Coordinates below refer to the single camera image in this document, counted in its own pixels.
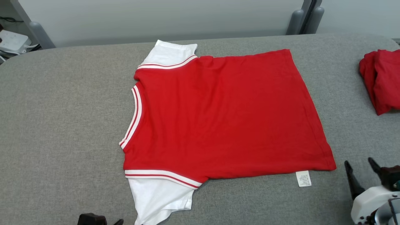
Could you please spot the white power strip with plug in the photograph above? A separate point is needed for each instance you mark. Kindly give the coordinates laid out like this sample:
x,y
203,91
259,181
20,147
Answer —
x,y
14,42

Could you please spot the grey partition post with slot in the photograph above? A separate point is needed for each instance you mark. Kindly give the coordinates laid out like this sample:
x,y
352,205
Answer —
x,y
311,9

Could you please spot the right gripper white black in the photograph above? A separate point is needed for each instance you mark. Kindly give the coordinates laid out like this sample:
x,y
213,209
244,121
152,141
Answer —
x,y
365,203

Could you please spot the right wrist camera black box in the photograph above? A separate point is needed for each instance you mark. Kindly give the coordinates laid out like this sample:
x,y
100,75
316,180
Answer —
x,y
390,178

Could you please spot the red shorts with white trim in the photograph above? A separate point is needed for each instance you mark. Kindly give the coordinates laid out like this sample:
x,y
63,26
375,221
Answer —
x,y
382,81

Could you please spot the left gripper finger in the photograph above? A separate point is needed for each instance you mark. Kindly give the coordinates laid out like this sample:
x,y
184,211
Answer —
x,y
119,222

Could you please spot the red white jersey shirt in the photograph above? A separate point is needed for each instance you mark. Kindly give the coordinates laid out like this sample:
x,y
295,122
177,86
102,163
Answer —
x,y
225,115

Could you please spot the grey rounded partition foot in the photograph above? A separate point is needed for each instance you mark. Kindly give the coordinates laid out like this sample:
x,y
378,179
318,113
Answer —
x,y
315,20
295,23
42,36

